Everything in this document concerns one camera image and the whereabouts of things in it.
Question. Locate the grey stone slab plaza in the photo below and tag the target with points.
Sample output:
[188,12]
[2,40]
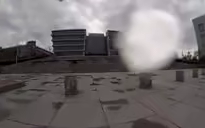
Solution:
[100,90]

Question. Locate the short grey stone bollard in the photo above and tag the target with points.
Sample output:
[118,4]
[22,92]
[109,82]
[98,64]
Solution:
[71,85]
[195,73]
[180,76]
[145,81]

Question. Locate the dark glass-fronted tall building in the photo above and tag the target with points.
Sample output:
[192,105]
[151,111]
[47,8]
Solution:
[70,41]

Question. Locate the dark low building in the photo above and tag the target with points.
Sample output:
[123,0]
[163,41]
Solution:
[20,54]

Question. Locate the clump of trees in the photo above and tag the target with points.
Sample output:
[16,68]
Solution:
[193,57]

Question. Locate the dark raised kerb strip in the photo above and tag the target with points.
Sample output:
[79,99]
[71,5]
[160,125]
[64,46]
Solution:
[3,86]

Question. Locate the dark low wall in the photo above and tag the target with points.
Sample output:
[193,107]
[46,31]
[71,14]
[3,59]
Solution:
[63,65]

